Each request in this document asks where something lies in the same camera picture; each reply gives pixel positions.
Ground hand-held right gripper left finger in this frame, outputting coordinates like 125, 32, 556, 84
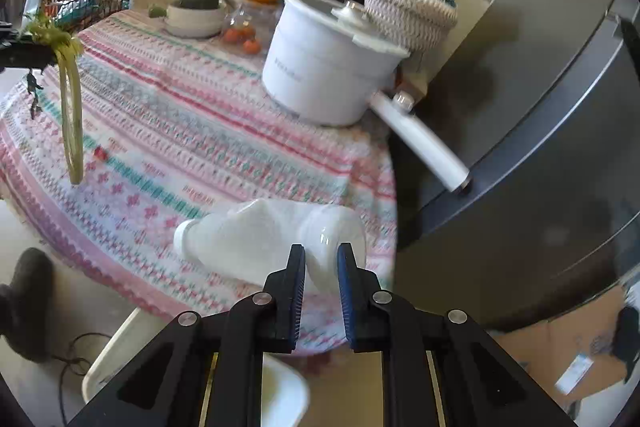
67, 243, 307, 427

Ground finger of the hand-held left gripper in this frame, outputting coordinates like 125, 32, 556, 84
0, 34, 71, 68

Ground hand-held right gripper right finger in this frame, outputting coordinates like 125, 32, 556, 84
336, 243, 576, 427

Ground white plastic bottle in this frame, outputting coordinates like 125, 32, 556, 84
173, 201, 367, 295

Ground green celery stalks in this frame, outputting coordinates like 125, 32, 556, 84
22, 14, 86, 185

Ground white plastic chair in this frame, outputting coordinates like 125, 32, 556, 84
81, 307, 309, 427

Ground white ceramic bowl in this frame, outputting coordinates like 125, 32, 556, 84
164, 2, 224, 38

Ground patterned striped tablecloth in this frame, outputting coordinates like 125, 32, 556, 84
0, 9, 398, 353

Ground cardboard box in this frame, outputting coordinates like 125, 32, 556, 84
487, 282, 640, 413

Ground white electric cooking pot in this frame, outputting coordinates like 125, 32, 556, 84
261, 0, 471, 192

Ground glass teapot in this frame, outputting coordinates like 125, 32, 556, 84
222, 0, 281, 54

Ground person's dark slipper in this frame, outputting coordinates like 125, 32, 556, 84
0, 248, 55, 362

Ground grey refrigerator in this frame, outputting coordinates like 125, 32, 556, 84
390, 0, 640, 333

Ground woven basket with lid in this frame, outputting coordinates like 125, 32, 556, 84
364, 0, 458, 52

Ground black cable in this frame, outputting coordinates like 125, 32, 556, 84
47, 332, 108, 427

